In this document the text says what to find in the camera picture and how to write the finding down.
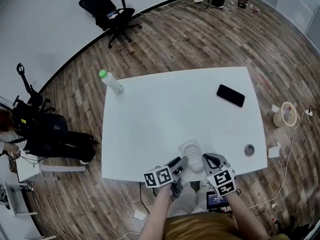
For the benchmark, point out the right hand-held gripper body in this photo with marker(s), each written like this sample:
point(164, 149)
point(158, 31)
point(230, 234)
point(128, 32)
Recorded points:
point(222, 182)

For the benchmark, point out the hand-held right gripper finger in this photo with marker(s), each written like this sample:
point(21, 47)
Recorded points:
point(223, 162)
point(207, 166)

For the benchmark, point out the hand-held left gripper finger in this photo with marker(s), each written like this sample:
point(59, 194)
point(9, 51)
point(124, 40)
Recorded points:
point(174, 162)
point(183, 165)

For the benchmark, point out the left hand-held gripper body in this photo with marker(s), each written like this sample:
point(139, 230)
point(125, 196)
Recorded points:
point(158, 176)

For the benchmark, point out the white plastic object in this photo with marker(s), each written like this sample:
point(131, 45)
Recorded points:
point(191, 150)

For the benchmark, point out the person's right forearm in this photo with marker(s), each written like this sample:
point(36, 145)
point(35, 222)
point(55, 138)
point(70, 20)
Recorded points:
point(242, 216)

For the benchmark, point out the person's left forearm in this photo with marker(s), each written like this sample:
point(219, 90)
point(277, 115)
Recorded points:
point(157, 209)

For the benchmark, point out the small black monitor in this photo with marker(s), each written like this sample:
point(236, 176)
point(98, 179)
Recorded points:
point(217, 200)

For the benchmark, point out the person's white trousers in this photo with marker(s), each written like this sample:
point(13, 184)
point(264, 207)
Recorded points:
point(187, 201)

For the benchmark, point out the large white table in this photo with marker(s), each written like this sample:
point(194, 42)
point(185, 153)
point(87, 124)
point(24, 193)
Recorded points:
point(162, 119)

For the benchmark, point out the person's mustard shirt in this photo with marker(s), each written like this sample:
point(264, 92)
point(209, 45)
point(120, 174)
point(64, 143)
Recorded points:
point(205, 227)

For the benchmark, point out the black smartphone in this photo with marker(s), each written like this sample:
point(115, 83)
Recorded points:
point(230, 95)

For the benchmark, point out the cream waste bin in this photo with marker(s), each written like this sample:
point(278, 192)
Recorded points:
point(278, 119)

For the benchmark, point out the white power strip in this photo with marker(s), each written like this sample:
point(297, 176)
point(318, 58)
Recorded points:
point(308, 113)
point(29, 187)
point(198, 0)

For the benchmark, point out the white bottle green cap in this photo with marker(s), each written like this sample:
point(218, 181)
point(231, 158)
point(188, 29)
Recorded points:
point(112, 84)

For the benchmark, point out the small white table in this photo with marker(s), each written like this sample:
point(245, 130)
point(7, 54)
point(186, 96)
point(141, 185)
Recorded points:
point(30, 167)

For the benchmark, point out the black mesh waste bin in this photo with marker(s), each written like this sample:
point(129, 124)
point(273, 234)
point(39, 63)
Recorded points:
point(243, 1)

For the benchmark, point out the black office chair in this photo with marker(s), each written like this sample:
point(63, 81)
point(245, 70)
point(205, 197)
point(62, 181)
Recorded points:
point(105, 6)

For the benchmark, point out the frosted glass partition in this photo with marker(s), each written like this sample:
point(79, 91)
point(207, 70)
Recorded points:
point(295, 1)

